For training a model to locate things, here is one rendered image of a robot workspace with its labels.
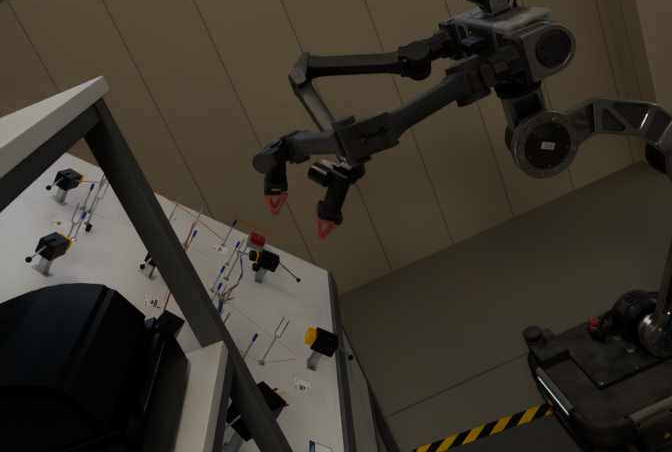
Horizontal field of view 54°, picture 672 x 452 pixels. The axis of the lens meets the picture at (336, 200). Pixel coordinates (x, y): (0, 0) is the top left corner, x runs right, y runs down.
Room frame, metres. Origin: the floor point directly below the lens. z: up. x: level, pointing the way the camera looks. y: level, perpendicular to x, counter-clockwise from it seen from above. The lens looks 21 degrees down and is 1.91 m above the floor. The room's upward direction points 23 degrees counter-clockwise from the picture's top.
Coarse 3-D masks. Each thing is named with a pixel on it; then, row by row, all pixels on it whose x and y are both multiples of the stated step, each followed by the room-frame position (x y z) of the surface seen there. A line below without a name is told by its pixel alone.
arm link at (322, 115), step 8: (296, 72) 2.11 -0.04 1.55; (296, 80) 2.08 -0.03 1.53; (304, 80) 2.08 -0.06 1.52; (296, 88) 2.09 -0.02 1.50; (304, 88) 2.08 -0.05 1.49; (312, 88) 2.08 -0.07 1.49; (304, 96) 2.06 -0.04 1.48; (312, 96) 2.06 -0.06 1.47; (304, 104) 2.06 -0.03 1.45; (312, 104) 2.03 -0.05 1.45; (320, 104) 2.02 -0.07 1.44; (312, 112) 2.01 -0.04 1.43; (320, 112) 2.00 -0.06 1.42; (328, 112) 1.99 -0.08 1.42; (320, 120) 1.98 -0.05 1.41; (328, 120) 1.97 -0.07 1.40; (320, 128) 1.96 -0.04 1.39; (328, 128) 1.94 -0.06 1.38; (352, 168) 1.80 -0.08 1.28; (360, 168) 1.81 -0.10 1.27; (360, 176) 1.83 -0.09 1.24
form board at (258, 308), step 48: (48, 192) 1.85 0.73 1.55; (96, 192) 1.96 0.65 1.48; (0, 240) 1.53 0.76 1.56; (96, 240) 1.69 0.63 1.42; (192, 240) 1.91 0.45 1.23; (240, 240) 2.05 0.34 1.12; (0, 288) 1.35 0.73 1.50; (144, 288) 1.56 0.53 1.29; (240, 288) 1.74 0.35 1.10; (288, 288) 1.86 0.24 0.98; (192, 336) 1.43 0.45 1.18; (240, 336) 1.51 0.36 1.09; (288, 336) 1.59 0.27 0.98; (288, 384) 1.38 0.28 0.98; (336, 384) 1.45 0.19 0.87; (288, 432) 1.21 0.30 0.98; (336, 432) 1.27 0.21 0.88
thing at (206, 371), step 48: (96, 96) 0.82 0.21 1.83; (0, 144) 0.59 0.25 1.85; (48, 144) 0.67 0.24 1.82; (96, 144) 0.83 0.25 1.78; (0, 192) 0.55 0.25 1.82; (144, 192) 0.84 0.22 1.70; (144, 240) 0.84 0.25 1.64; (192, 288) 0.83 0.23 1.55; (192, 384) 0.75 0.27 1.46; (240, 384) 0.83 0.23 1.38; (192, 432) 0.65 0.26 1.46
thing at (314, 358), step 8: (320, 328) 1.51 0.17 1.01; (320, 336) 1.47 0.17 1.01; (328, 336) 1.50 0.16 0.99; (336, 336) 1.50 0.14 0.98; (312, 344) 1.48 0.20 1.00; (320, 344) 1.47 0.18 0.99; (328, 344) 1.47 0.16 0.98; (336, 344) 1.47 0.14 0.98; (312, 352) 1.51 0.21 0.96; (320, 352) 1.47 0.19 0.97; (328, 352) 1.47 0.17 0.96; (344, 352) 1.49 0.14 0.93; (312, 360) 1.49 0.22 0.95; (312, 368) 1.48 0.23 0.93
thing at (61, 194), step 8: (56, 176) 1.80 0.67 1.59; (64, 176) 1.79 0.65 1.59; (72, 176) 1.80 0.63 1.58; (80, 176) 1.83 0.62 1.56; (56, 184) 1.80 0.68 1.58; (64, 184) 1.79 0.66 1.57; (72, 184) 1.81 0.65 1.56; (64, 192) 1.81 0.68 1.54; (56, 200) 1.81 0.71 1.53; (64, 200) 1.83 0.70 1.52
